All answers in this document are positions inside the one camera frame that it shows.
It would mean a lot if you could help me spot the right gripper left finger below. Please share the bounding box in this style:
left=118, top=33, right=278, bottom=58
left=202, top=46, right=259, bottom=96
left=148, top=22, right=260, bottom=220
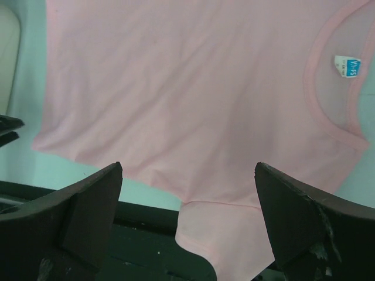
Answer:
left=1, top=162, right=122, bottom=280

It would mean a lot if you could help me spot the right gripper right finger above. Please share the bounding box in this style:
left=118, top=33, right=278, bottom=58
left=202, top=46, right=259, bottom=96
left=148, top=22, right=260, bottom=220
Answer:
left=255, top=163, right=374, bottom=280

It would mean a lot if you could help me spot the pink t shirt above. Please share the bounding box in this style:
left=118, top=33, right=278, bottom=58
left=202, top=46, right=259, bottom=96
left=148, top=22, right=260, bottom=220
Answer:
left=33, top=1, right=374, bottom=280

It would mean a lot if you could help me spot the white plastic bin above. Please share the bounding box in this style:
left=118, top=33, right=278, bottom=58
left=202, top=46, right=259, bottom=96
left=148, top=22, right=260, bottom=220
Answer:
left=0, top=4, right=21, bottom=115

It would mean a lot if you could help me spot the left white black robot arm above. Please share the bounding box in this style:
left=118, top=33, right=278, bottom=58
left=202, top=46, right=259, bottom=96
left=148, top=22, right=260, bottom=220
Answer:
left=0, top=115, right=25, bottom=147

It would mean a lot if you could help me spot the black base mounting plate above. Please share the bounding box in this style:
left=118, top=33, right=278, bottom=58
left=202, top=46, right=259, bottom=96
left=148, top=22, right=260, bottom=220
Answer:
left=0, top=180, right=279, bottom=281

